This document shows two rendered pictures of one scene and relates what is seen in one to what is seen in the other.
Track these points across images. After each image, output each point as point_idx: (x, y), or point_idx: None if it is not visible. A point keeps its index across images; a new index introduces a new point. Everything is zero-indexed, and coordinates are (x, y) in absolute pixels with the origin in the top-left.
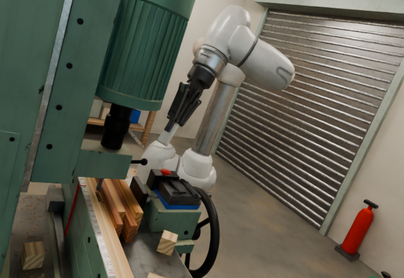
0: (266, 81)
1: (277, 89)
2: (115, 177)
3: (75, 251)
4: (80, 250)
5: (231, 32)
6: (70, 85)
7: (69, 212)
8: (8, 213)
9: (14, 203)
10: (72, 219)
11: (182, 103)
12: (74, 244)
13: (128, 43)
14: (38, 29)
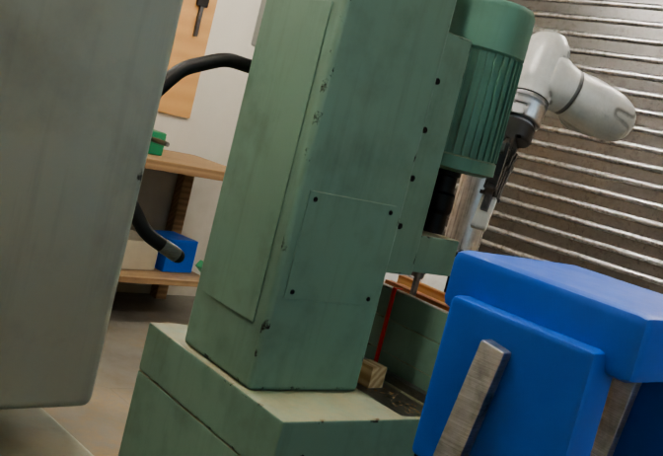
0: (600, 129)
1: (615, 139)
2: (440, 272)
3: (417, 365)
4: (432, 356)
5: (552, 68)
6: (422, 151)
7: (372, 333)
8: (375, 303)
9: (380, 291)
10: (388, 337)
11: (502, 169)
12: (408, 360)
13: (473, 99)
14: (421, 95)
